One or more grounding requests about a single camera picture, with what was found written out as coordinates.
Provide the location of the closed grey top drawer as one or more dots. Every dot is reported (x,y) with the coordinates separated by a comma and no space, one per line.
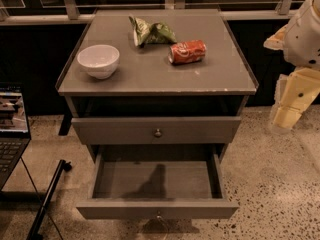
(140,130)

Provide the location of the white ceramic bowl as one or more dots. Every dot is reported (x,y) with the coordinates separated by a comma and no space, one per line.
(99,61)

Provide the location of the middle drawer knob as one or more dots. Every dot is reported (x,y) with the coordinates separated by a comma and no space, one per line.
(159,215)

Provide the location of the metal railing frame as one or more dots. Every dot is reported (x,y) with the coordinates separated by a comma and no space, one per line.
(166,4)

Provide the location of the green chip bag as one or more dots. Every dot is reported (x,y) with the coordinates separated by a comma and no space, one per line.
(151,33)

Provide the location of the grey drawer cabinet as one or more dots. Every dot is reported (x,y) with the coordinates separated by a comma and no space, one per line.
(146,84)

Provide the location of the red coke can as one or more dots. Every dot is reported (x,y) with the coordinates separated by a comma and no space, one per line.
(187,52)

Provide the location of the round drawer knob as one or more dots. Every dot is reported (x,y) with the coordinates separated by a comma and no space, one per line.
(157,133)

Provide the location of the open grey middle drawer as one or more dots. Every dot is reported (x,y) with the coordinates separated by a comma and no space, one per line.
(181,181)

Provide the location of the black laptop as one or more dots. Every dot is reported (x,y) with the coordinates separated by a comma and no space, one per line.
(14,128)

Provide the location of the black stand leg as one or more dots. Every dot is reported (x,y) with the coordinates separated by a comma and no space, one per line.
(45,201)

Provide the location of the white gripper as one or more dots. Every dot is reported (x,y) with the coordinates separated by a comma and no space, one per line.
(302,40)

